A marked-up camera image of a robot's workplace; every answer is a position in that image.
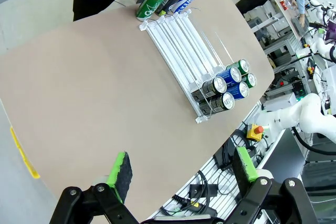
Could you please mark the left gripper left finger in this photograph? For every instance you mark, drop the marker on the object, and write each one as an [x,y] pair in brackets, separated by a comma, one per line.
[123,176]

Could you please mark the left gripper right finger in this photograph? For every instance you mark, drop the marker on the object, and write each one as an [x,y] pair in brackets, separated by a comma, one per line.
[241,171]

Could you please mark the black Pepsi can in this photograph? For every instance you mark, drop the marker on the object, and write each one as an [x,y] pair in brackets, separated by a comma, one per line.
[218,104]
[168,3]
[210,89]

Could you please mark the green Chilsung cider can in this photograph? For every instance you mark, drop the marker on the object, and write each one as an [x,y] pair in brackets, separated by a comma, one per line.
[149,5]
[242,66]
[250,79]

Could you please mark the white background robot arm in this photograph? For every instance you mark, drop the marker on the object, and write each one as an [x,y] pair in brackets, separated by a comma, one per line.
[323,45]

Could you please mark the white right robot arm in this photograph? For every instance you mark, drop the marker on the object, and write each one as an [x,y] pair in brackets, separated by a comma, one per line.
[309,113]

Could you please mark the white slotted mounting plate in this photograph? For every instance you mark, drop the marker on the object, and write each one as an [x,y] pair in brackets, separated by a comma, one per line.
[225,182]

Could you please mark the black power adapter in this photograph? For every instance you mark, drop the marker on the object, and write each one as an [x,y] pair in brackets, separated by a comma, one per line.
[223,163]

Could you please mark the yellow emergency stop button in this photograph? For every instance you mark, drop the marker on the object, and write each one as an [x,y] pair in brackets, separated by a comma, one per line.
[254,132]

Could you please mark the yellow table edge strip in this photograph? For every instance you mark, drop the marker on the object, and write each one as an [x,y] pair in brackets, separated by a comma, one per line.
[23,153]

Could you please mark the clear acrylic can dispenser rack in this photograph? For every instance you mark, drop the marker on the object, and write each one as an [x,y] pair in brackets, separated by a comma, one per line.
[173,43]

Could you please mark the grey metal shelf frame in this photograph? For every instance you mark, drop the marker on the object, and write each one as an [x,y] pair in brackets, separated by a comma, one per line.
[286,51]

